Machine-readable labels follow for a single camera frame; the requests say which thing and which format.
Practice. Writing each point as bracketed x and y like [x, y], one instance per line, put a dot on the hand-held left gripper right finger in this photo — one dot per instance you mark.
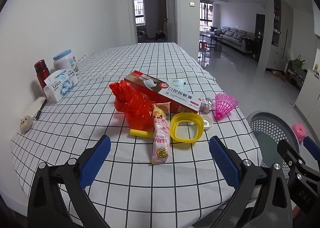
[223, 163]

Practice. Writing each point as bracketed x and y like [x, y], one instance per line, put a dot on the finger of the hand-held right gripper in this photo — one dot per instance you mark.
[290, 154]
[313, 149]

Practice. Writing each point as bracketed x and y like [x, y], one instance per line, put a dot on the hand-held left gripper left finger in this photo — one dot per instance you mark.
[96, 160]

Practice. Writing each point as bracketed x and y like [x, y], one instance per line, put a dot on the grey perforated basket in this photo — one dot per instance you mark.
[265, 139]

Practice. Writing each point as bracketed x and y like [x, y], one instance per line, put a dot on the white round cap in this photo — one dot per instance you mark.
[207, 123]

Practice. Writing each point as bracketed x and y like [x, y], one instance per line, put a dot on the pink fan-shaped plastic basket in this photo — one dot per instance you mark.
[223, 104]

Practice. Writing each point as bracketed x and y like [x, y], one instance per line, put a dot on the yellow square plastic lid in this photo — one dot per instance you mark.
[186, 115]

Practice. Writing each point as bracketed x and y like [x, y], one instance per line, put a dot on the red plastic bag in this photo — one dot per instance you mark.
[132, 108]

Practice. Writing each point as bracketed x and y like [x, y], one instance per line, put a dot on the pink snack packet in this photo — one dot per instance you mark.
[161, 130]

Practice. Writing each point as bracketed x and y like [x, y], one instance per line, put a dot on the red toothpaste box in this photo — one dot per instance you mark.
[160, 93]

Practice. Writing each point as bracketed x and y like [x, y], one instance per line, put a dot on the pink plastic stool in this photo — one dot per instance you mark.
[297, 130]

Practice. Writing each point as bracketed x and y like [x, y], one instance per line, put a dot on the yellow stick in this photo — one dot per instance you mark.
[140, 133]

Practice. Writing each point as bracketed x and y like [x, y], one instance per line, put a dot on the white low cabinet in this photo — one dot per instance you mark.
[308, 93]

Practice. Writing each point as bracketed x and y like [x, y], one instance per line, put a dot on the crumpled white tissue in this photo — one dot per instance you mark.
[206, 105]

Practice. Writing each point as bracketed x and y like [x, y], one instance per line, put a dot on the black pen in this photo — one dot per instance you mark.
[40, 111]

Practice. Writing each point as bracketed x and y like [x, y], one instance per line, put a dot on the shoe rack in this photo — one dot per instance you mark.
[295, 75]

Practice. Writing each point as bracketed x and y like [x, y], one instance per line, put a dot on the beige round toy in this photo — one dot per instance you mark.
[26, 124]

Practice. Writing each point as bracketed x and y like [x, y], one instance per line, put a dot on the white blue tissue pack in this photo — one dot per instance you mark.
[61, 85]

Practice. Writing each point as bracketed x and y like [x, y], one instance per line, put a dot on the green bag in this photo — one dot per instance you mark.
[298, 62]

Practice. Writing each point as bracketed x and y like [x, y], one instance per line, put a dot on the tall shelf cabinet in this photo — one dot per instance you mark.
[275, 55]

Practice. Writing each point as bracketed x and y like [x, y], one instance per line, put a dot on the white jar with blue lid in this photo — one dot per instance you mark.
[63, 63]

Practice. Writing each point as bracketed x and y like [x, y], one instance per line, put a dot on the red thermos bottle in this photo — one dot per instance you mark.
[42, 73]

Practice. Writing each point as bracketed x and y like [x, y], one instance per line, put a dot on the black white checked tablecloth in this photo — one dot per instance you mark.
[150, 63]

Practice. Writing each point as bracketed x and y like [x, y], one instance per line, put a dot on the dark door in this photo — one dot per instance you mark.
[260, 38]

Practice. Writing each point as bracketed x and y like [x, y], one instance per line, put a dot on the small red stool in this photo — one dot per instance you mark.
[202, 44]

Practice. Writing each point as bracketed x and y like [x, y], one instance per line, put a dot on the grey sofa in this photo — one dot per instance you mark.
[235, 36]

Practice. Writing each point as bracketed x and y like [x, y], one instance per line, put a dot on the dark coffee table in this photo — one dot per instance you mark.
[212, 36]

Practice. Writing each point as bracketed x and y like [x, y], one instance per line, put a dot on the balcony window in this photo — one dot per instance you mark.
[206, 15]

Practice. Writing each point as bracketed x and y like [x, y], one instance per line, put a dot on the bedroom window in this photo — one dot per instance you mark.
[139, 10]

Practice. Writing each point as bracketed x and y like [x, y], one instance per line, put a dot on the white room door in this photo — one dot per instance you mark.
[170, 13]

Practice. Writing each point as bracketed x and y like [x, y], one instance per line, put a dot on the white wall cabinet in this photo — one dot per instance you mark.
[316, 18]

